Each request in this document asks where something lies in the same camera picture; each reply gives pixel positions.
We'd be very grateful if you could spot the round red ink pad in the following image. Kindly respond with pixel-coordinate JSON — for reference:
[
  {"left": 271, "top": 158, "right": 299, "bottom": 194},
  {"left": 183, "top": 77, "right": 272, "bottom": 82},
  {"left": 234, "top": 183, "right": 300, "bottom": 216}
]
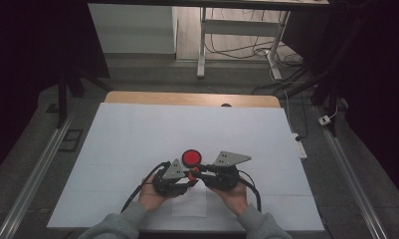
[{"left": 181, "top": 148, "right": 203, "bottom": 168}]

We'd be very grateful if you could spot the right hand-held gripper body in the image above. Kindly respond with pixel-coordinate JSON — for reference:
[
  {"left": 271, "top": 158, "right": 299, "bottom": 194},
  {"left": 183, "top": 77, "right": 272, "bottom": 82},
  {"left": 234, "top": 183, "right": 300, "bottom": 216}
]
[{"left": 203, "top": 150, "right": 253, "bottom": 192}]

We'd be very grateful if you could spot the black metal stand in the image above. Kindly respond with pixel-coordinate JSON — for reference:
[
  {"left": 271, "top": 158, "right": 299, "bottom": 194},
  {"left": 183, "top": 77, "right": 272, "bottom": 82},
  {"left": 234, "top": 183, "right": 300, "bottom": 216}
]
[
  {"left": 280, "top": 13, "right": 370, "bottom": 137},
  {"left": 56, "top": 64, "right": 113, "bottom": 129}
]

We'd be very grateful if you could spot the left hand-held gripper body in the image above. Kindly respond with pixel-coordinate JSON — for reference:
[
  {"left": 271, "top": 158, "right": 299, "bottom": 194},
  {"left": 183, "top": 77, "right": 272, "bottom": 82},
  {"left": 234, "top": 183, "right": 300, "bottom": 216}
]
[{"left": 152, "top": 158, "right": 190, "bottom": 198}]

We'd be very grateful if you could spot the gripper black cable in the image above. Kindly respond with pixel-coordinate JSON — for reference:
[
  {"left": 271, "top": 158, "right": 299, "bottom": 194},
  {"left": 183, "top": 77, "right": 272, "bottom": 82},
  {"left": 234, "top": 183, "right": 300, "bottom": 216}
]
[
  {"left": 238, "top": 170, "right": 263, "bottom": 213},
  {"left": 120, "top": 160, "right": 172, "bottom": 214}
]

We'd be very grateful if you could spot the white power strip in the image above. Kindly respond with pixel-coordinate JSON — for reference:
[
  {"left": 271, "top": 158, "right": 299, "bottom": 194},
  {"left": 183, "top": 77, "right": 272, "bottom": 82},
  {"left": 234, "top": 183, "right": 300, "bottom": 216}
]
[{"left": 291, "top": 132, "right": 308, "bottom": 159}]

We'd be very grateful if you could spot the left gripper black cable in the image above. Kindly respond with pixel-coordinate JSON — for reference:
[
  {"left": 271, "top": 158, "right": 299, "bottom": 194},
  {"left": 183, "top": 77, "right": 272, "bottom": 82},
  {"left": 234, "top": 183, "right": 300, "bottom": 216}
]
[{"left": 120, "top": 160, "right": 172, "bottom": 214}]

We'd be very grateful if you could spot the small white paper sheet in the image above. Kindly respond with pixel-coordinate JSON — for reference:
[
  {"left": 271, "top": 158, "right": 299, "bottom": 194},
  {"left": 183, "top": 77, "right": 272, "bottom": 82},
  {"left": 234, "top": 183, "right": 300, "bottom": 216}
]
[{"left": 171, "top": 180, "right": 208, "bottom": 218}]

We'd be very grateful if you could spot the tangle of floor cables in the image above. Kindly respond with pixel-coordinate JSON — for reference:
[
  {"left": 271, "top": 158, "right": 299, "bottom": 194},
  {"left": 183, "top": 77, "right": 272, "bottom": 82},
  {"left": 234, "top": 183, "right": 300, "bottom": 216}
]
[{"left": 205, "top": 8, "right": 309, "bottom": 96}]

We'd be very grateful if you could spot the large white table cover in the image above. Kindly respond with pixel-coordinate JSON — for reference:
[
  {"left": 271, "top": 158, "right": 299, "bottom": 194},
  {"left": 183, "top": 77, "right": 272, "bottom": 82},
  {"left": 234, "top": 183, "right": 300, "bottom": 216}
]
[{"left": 47, "top": 102, "right": 324, "bottom": 232}]

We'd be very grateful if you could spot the dark curtain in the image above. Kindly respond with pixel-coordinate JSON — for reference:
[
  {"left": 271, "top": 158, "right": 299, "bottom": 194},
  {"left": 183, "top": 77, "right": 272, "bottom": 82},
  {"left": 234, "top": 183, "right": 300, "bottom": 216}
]
[
  {"left": 0, "top": 0, "right": 110, "bottom": 180},
  {"left": 283, "top": 0, "right": 399, "bottom": 200}
]

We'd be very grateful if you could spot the metal floor rail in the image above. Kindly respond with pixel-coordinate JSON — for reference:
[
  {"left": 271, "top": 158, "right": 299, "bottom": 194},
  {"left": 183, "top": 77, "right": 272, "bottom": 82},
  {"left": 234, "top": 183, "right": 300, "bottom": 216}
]
[
  {"left": 0, "top": 113, "right": 76, "bottom": 239},
  {"left": 312, "top": 106, "right": 389, "bottom": 239}
]

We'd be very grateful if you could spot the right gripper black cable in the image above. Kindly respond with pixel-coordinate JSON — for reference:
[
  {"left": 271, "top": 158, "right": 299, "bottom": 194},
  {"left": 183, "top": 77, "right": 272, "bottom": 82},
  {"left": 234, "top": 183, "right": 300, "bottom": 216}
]
[{"left": 238, "top": 170, "right": 263, "bottom": 213}]

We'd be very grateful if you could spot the white-legged desk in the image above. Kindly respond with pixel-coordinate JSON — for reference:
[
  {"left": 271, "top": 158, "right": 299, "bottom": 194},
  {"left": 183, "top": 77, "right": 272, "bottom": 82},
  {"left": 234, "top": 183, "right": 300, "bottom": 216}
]
[{"left": 87, "top": 0, "right": 330, "bottom": 82}]

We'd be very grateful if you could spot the grey cabinet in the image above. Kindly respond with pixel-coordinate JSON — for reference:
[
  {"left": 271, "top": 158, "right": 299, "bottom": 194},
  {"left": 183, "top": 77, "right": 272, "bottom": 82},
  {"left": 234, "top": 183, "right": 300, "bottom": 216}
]
[{"left": 88, "top": 3, "right": 178, "bottom": 55}]

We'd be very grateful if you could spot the person's right hand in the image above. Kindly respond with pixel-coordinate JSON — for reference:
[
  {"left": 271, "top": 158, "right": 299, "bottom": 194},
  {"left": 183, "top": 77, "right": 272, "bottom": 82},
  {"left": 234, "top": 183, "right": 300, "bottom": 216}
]
[{"left": 206, "top": 180, "right": 250, "bottom": 217}]

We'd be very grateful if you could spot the person's left hand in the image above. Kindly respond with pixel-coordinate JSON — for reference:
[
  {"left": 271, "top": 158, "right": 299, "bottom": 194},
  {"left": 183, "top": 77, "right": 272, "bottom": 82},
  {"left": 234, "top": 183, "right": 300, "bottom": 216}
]
[{"left": 137, "top": 173, "right": 175, "bottom": 213}]

